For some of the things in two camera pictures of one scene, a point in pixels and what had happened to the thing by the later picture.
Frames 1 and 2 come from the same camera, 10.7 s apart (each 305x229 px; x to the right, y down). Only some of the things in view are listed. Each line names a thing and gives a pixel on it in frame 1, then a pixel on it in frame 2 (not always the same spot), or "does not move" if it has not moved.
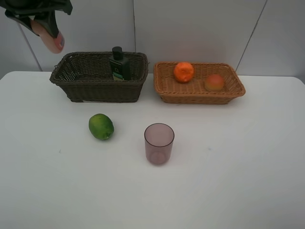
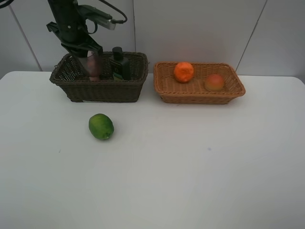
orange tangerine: x=184 y=72 does not move
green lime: x=101 y=126 does not move
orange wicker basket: x=172 y=91 does not move
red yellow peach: x=214 y=82 does not move
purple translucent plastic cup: x=159 y=138 → x=94 y=63
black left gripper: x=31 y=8 → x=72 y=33
